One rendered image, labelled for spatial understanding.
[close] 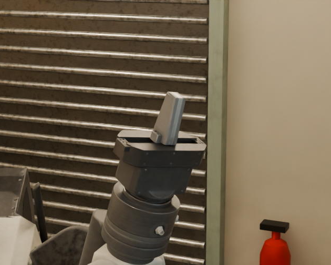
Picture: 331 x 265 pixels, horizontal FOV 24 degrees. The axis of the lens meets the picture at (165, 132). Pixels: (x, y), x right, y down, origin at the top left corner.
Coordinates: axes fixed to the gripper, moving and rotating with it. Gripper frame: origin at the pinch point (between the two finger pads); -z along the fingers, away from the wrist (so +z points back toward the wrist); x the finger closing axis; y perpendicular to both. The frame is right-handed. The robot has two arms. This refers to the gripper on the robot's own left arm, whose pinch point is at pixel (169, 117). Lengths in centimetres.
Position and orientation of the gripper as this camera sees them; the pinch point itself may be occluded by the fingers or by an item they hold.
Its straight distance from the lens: 93.5
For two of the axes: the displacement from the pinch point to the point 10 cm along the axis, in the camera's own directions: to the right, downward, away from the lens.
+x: -8.2, -0.2, -5.7
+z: -2.6, 9.0, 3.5
